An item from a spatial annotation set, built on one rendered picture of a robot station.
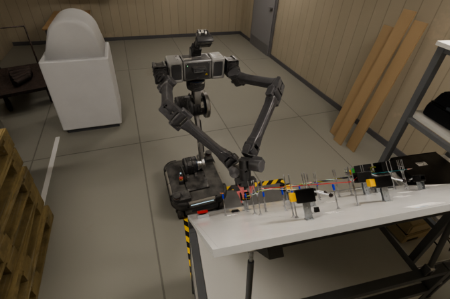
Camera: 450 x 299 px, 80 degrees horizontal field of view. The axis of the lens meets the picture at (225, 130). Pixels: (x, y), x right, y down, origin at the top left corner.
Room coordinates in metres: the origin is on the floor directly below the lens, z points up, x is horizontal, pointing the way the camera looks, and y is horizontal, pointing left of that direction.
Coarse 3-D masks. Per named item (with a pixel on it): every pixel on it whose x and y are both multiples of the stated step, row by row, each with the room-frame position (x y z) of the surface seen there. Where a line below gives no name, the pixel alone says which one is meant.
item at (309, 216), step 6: (294, 192) 0.57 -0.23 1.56; (300, 192) 0.55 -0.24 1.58; (306, 192) 0.55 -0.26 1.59; (312, 192) 0.55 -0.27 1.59; (318, 192) 0.56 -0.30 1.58; (300, 198) 0.54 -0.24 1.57; (306, 198) 0.54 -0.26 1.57; (312, 198) 0.54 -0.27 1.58; (306, 204) 0.53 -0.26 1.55; (306, 210) 0.52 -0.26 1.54; (306, 216) 0.51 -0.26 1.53; (312, 216) 0.51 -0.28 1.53
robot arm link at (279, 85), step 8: (232, 72) 1.65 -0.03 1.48; (240, 72) 1.63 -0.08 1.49; (240, 80) 1.60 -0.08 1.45; (248, 80) 1.54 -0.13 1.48; (256, 80) 1.50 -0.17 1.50; (264, 80) 1.47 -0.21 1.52; (272, 80) 1.43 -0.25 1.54; (280, 80) 1.40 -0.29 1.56; (280, 88) 1.38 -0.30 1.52; (280, 96) 1.34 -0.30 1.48
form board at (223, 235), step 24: (360, 192) 1.00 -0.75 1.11; (408, 192) 0.79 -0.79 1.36; (432, 192) 0.71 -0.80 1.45; (192, 216) 0.90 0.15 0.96; (216, 216) 0.79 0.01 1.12; (240, 216) 0.71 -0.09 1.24; (264, 216) 0.64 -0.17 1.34; (288, 216) 0.58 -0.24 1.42; (336, 216) 0.50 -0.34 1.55; (360, 216) 0.47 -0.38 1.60; (384, 216) 0.44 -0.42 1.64; (408, 216) 0.45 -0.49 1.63; (216, 240) 0.39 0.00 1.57; (240, 240) 0.36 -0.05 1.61; (264, 240) 0.35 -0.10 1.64; (288, 240) 0.36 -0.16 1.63
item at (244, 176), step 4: (240, 172) 0.94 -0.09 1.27; (244, 172) 0.94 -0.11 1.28; (248, 172) 0.94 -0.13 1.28; (240, 176) 0.93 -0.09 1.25; (244, 176) 0.93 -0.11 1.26; (248, 176) 0.93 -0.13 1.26; (252, 176) 0.97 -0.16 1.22; (236, 180) 0.93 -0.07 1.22; (240, 180) 0.93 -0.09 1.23; (244, 180) 0.92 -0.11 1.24; (248, 180) 0.92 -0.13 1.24; (236, 184) 0.90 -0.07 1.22
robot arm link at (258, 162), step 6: (246, 144) 1.04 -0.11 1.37; (246, 150) 1.01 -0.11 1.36; (246, 156) 1.00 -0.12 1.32; (252, 156) 0.98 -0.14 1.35; (252, 162) 0.94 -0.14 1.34; (258, 162) 0.93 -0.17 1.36; (264, 162) 0.95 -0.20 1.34; (252, 168) 0.92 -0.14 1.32; (258, 168) 0.90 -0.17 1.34; (264, 168) 0.93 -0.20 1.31
